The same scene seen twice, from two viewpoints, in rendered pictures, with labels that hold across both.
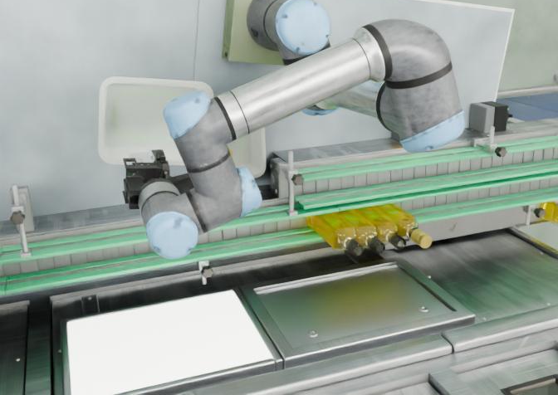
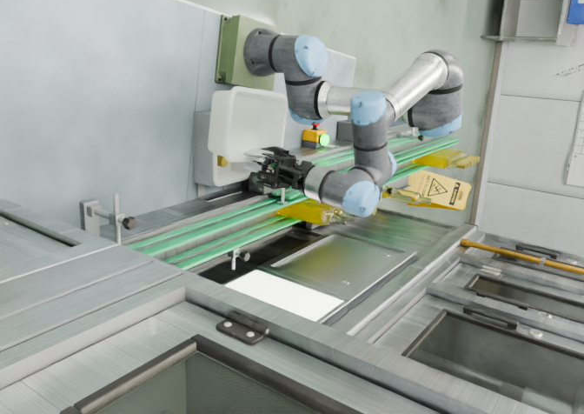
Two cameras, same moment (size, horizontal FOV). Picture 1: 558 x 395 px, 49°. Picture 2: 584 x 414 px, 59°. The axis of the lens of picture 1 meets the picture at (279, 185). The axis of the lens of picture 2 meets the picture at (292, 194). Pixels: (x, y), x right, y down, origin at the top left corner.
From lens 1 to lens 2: 0.92 m
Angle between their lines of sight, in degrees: 35
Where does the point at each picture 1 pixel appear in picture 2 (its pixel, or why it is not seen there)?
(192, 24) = (197, 52)
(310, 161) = not seen: hidden behind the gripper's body
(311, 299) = (316, 263)
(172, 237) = (371, 199)
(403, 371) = (414, 290)
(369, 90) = not seen: hidden behind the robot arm
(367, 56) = (439, 71)
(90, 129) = (123, 143)
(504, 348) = (444, 266)
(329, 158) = not seen: hidden behind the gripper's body
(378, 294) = (350, 252)
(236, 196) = (389, 167)
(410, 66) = (454, 79)
